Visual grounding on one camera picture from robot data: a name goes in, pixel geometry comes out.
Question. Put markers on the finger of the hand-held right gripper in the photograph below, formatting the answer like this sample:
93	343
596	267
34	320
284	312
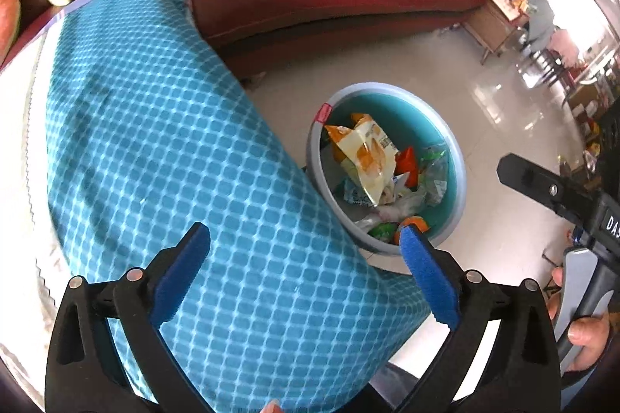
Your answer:
537	182

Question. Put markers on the clear plastic wrapper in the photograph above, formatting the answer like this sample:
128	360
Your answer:
433	175

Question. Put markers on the blue foil snack bag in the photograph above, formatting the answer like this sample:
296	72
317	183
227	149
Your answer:
358	194

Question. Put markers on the teal plastic bucket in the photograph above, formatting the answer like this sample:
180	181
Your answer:
436	122

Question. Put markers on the wooden cabinet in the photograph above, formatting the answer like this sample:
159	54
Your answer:
494	25

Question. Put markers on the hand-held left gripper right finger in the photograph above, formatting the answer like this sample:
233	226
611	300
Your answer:
431	282

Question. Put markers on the green packet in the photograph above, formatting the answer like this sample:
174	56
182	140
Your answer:
382	231

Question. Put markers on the pink stool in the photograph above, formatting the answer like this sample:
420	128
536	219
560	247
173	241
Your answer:
566	44

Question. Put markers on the pink plush toy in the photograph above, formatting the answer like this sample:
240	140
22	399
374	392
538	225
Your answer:
7	6

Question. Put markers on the person's left hand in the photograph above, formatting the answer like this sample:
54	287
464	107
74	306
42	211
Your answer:
271	407

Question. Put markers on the person's right hand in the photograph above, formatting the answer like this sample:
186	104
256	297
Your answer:
591	338

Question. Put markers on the grey chair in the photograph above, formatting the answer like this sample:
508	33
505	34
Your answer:
540	20

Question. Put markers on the blue patterned cloth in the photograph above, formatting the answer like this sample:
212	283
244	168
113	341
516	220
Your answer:
169	127

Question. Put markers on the clear plastic bag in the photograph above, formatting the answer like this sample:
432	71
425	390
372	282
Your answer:
402	207

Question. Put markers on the orange round object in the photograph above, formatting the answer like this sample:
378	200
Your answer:
420	224

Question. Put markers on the yellow snack bag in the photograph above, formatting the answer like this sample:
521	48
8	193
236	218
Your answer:
363	151

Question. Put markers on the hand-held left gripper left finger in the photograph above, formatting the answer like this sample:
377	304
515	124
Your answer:
181	277

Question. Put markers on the dark cloth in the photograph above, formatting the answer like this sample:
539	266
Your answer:
397	393

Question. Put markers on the orange packet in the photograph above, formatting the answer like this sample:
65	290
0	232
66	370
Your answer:
407	161

